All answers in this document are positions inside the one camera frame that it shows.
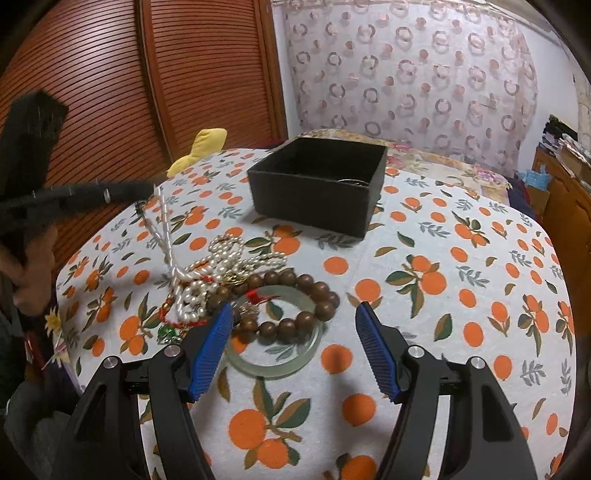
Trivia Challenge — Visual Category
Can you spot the green pendant silver chain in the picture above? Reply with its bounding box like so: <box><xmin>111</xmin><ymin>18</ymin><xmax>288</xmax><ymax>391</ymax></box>
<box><xmin>155</xmin><ymin>322</ymin><xmax>187</xmax><ymax>347</ymax></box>

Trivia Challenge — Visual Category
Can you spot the white pearl necklace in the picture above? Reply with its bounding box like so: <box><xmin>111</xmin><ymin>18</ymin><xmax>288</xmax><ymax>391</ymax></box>
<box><xmin>138</xmin><ymin>184</ymin><xmax>289</xmax><ymax>324</ymax></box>

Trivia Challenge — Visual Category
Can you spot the gold clasp pearl bracelet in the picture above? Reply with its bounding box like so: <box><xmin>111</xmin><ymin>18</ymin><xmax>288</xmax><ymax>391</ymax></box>
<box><xmin>216</xmin><ymin>269</ymin><xmax>250</xmax><ymax>287</ymax></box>

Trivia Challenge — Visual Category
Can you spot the pale green jade bangle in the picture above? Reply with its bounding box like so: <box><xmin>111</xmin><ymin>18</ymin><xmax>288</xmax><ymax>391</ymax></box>
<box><xmin>225</xmin><ymin>284</ymin><xmax>325</xmax><ymax>379</ymax></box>

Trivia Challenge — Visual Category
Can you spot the red cord bracelet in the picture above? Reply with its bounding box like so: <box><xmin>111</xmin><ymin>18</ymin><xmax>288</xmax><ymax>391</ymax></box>
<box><xmin>157</xmin><ymin>257</ymin><xmax>279</xmax><ymax>329</ymax></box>

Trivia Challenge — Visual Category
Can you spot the brown wooden bead bracelet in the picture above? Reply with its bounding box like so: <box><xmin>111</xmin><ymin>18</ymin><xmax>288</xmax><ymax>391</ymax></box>
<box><xmin>204</xmin><ymin>269</ymin><xmax>342</xmax><ymax>346</ymax></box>

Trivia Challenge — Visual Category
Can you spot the black square jewelry box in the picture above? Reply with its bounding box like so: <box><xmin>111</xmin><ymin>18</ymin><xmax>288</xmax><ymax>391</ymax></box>
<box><xmin>247</xmin><ymin>137</ymin><xmax>388</xmax><ymax>238</ymax></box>

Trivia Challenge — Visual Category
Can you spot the yellow plush toy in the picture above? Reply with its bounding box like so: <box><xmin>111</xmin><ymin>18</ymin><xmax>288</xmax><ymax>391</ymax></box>
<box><xmin>166</xmin><ymin>128</ymin><xmax>228</xmax><ymax>178</ymax></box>

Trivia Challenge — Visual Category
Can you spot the brown louvered wardrobe door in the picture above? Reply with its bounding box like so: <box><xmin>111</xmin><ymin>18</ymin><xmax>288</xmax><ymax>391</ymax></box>
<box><xmin>0</xmin><ymin>0</ymin><xmax>290</xmax><ymax>278</ymax></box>

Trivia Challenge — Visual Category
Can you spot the orange print white blanket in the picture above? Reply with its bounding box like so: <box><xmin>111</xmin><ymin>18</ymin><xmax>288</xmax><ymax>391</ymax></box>
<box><xmin>49</xmin><ymin>149</ymin><xmax>576</xmax><ymax>479</ymax></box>

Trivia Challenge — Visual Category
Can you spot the wooden sideboard cabinet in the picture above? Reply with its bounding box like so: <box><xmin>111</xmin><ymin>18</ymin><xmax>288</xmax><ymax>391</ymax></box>
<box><xmin>530</xmin><ymin>147</ymin><xmax>591</xmax><ymax>324</ymax></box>

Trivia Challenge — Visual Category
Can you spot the blue gift bag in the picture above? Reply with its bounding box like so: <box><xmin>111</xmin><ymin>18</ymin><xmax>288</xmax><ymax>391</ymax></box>
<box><xmin>518</xmin><ymin>165</ymin><xmax>552</xmax><ymax>191</ymax></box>

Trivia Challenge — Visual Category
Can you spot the floral bed quilt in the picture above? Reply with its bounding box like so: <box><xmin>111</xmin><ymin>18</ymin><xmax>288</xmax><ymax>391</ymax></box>
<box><xmin>298</xmin><ymin>129</ymin><xmax>511</xmax><ymax>206</ymax></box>

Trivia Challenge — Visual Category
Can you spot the pink circle pattern curtain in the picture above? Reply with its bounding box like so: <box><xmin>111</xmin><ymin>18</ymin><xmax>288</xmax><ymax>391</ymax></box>
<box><xmin>280</xmin><ymin>1</ymin><xmax>538</xmax><ymax>175</ymax></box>

